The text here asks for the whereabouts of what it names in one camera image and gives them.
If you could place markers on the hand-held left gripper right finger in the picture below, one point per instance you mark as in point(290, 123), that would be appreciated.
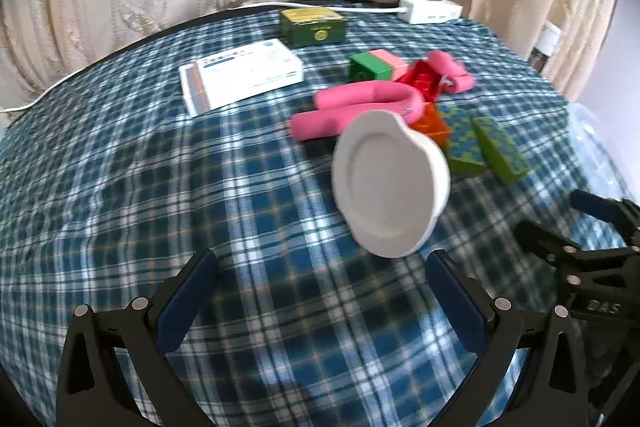
point(457, 302)

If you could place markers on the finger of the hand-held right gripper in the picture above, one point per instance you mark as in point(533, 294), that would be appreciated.
point(550, 242)
point(607, 204)

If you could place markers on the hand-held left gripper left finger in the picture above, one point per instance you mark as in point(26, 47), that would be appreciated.
point(185, 302)

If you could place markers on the green blue patterned block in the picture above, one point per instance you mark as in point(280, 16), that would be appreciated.
point(500, 147)
point(462, 142)

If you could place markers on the white plastic jar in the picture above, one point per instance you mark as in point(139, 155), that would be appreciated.
point(385, 187)

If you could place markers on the orange building block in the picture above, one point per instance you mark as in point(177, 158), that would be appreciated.
point(432, 124)

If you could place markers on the small pink foam curler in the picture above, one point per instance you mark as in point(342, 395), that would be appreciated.
point(450, 67)

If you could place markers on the red building block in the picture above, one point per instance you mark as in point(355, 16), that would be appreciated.
point(422, 79)

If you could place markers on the long pink foam curler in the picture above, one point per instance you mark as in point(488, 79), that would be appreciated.
point(360, 97)

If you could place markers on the white medicine box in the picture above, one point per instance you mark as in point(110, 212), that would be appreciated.
point(245, 72)

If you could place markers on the green and pink block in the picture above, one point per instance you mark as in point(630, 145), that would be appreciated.
point(372, 64)

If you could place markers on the green and yellow box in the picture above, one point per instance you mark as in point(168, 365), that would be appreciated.
point(312, 29)

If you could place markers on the blue plaid tablecloth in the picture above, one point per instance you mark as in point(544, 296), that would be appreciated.
point(125, 182)

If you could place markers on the tall white capped cylinder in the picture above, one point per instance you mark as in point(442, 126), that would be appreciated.
point(547, 34)

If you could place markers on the white power strip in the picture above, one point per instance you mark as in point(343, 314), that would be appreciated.
point(430, 11)

